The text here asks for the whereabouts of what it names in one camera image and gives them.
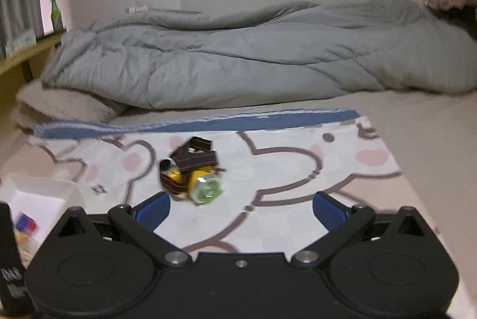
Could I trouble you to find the yellow headlamp with brown strap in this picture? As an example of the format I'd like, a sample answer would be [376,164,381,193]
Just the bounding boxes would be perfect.
[159,136,226,207]

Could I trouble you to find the grey duvet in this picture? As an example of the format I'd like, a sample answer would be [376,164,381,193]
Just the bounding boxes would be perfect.
[41,0,477,110]

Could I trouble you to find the printed blanket with blue edge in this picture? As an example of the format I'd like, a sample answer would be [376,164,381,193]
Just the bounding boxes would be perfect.
[0,108,403,254]

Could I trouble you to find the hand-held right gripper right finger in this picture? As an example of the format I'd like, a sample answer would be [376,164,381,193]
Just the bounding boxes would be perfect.
[291,191,436,269]

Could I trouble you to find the grey curtain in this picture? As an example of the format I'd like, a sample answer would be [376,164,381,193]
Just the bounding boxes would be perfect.
[0,0,45,57]

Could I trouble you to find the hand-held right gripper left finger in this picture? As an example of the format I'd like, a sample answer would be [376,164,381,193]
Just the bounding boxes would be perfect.
[55,191,193,267]

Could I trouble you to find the white cardboard box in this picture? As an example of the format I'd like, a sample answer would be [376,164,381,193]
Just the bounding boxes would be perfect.
[0,173,87,265]

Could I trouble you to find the green bottle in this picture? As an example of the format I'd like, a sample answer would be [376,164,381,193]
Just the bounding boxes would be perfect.
[50,0,66,33]

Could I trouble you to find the colourful toy bundle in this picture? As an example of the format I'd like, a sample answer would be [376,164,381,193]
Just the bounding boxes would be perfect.
[13,212,40,235]

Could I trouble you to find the pale tissue pack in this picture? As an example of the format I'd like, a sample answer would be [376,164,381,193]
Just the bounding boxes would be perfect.
[5,31,38,55]

